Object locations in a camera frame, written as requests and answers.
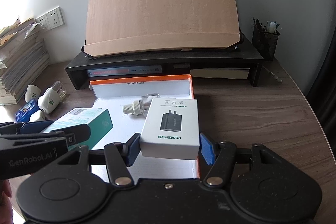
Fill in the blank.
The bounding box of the white charger box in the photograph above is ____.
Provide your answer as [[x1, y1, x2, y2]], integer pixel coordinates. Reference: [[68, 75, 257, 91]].
[[140, 98, 200, 160]]

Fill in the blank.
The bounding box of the white plug-in diffuser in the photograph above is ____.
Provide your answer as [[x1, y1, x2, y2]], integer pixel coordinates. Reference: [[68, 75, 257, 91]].
[[24, 85, 41, 103], [38, 88, 60, 114]]

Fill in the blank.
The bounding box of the black monitor riser stand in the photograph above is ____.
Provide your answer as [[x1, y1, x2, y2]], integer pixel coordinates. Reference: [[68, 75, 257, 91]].
[[65, 34, 264, 90]]

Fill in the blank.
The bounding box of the white wall socket left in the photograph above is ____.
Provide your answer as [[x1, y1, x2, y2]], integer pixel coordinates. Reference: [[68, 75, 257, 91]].
[[35, 15, 50, 32]]

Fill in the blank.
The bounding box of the orange white cardboard box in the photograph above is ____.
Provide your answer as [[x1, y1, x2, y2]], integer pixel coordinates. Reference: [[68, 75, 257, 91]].
[[91, 75, 200, 181]]

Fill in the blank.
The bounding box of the white wall socket right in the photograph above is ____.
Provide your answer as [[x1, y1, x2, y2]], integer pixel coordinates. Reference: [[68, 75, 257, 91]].
[[46, 6, 64, 29]]

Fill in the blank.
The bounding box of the person's left hand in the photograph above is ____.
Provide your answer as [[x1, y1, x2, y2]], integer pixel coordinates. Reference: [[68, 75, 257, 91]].
[[0, 180, 13, 224]]

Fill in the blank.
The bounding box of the black mesh pen holder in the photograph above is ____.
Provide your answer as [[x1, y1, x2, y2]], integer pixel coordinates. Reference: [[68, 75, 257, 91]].
[[252, 18, 280, 62]]

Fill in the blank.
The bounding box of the white square charger plug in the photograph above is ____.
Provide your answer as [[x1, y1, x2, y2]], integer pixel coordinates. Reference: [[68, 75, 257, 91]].
[[29, 110, 47, 122]]

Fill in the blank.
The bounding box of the wooden book stand board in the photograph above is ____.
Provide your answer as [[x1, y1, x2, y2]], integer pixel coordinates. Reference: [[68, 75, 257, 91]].
[[83, 0, 240, 57]]

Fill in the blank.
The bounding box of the clear glass bottle white cap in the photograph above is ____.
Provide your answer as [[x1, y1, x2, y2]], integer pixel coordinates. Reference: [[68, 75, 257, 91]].
[[123, 93, 160, 118]]

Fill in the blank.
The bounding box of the teal adhesive bandage box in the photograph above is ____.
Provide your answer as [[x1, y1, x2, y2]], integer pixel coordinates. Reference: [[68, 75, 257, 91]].
[[41, 107, 113, 149]]

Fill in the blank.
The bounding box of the blue floss pick box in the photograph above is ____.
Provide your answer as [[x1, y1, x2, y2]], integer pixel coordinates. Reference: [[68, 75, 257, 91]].
[[15, 99, 40, 123]]

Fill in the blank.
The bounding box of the red grey book under riser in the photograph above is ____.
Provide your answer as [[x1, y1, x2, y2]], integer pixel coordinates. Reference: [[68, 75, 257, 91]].
[[87, 65, 162, 77]]

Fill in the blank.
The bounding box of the white wall socket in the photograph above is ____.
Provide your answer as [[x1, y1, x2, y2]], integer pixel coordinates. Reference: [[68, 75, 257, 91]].
[[35, 15, 50, 32], [46, 6, 64, 29]]

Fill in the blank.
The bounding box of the beige book under riser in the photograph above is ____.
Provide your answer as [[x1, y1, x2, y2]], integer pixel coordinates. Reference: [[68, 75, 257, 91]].
[[190, 68, 249, 80]]

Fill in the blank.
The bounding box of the stack of books and papers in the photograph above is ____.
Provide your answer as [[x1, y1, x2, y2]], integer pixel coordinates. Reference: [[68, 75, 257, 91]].
[[1, 18, 50, 105]]

